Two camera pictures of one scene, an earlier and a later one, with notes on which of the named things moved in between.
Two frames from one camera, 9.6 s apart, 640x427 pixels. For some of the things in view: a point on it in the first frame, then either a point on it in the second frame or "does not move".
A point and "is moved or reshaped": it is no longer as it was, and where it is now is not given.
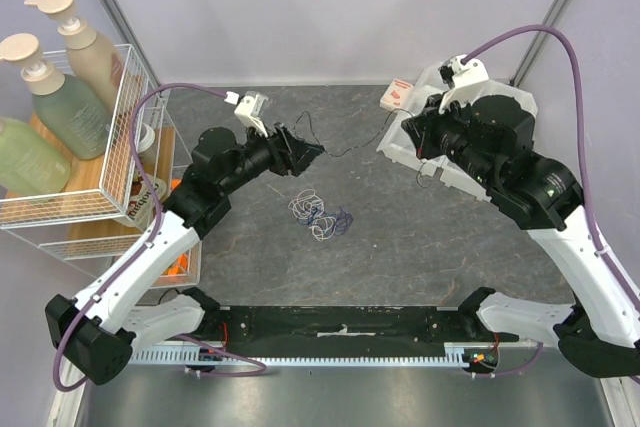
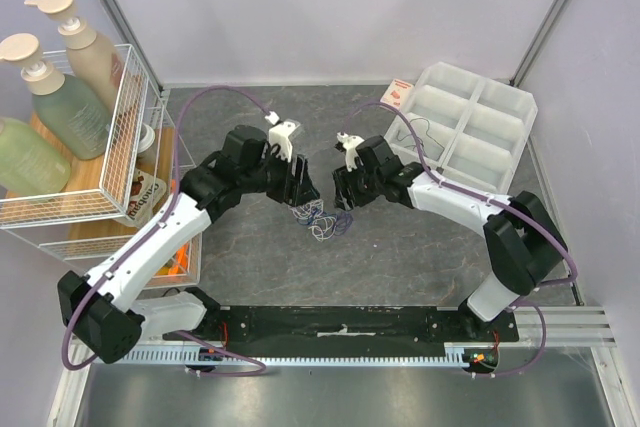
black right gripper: (427, 132) → (353, 186)
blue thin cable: (318, 214) does not move
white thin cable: (310, 206) does not move
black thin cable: (368, 143) is moved or reshaped
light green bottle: (30, 164) does not move
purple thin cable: (342, 222) does not move
